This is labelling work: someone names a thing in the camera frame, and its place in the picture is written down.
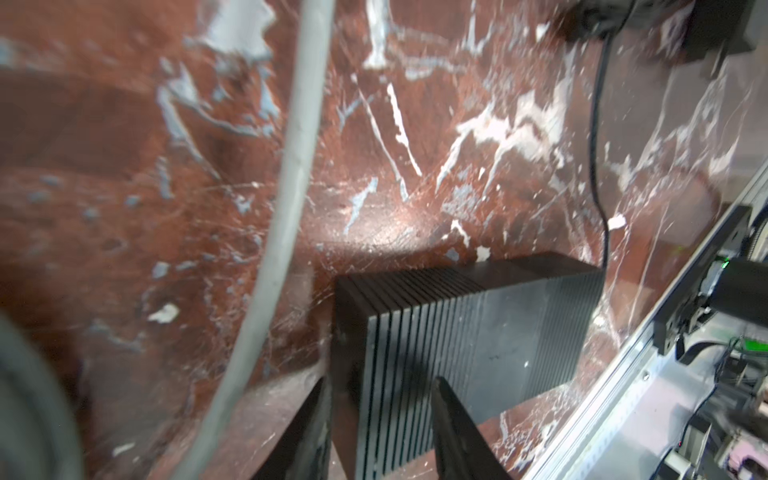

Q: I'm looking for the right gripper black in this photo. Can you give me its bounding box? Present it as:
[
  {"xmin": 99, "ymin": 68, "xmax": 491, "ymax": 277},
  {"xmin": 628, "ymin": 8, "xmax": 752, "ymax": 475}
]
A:
[{"xmin": 683, "ymin": 0, "xmax": 758, "ymax": 62}]

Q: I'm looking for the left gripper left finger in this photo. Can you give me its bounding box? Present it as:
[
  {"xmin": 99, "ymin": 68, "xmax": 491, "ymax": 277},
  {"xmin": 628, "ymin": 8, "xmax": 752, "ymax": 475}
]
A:
[{"xmin": 252, "ymin": 377, "xmax": 332, "ymax": 480}]

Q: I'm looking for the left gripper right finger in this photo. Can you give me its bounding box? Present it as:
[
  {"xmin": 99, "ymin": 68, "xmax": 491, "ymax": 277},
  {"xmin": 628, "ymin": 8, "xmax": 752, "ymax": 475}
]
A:
[{"xmin": 431, "ymin": 377, "xmax": 511, "ymax": 480}]

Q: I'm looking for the black power adapter with cord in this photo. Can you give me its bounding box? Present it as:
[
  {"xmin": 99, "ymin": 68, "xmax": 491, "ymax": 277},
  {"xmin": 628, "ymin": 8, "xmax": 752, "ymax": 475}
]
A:
[{"xmin": 563, "ymin": 0, "xmax": 697, "ymax": 270}]

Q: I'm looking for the black ribbed network switch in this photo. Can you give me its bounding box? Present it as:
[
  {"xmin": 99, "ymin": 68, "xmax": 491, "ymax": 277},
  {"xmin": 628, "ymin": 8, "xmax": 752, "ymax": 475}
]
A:
[{"xmin": 330, "ymin": 252, "xmax": 605, "ymax": 479}]

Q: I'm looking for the grey ethernet cable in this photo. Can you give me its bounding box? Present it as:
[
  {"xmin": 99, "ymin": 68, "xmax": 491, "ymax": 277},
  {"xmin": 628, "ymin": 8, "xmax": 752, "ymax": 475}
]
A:
[{"xmin": 167, "ymin": 0, "xmax": 337, "ymax": 480}]

